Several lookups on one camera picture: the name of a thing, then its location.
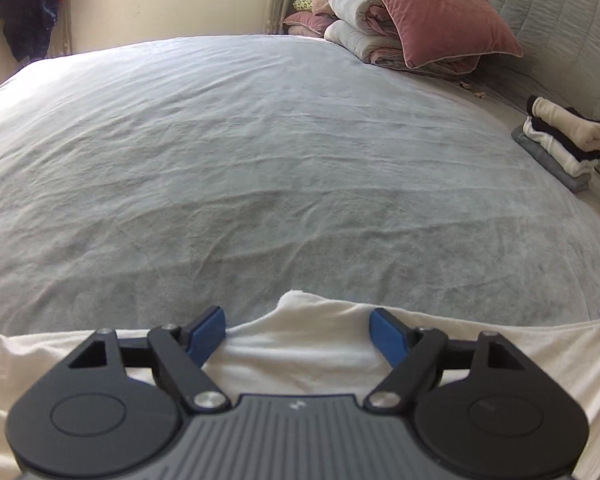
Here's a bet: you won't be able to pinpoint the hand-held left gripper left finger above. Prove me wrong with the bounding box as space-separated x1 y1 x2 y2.
69 305 231 413

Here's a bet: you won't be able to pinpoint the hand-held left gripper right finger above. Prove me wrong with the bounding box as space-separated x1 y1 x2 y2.
366 306 531 413

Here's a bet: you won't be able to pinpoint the white pants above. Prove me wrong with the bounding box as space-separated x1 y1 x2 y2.
0 289 600 480

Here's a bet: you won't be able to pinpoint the folded white garment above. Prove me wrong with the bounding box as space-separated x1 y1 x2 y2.
522 117 600 178

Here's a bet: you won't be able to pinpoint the folded grey garment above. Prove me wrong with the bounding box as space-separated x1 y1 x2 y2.
511 126 593 194

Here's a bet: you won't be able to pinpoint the folded cream garment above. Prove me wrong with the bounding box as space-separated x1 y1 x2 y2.
532 97 600 152

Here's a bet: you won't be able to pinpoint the folded black garment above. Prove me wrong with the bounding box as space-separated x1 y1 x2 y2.
526 96 600 161

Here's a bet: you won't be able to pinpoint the grey quilted headboard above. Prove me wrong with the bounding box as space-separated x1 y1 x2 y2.
455 0 600 196

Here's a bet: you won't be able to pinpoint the folded grey pink quilt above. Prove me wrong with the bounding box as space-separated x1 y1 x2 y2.
324 0 481 78

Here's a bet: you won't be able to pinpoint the small pink pillow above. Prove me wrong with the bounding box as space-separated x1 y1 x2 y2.
282 0 338 38

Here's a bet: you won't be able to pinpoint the large pink velvet pillow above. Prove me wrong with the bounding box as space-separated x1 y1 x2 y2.
352 0 524 70

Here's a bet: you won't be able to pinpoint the dark hanging jacket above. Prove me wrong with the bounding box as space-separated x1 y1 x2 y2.
0 0 78 62

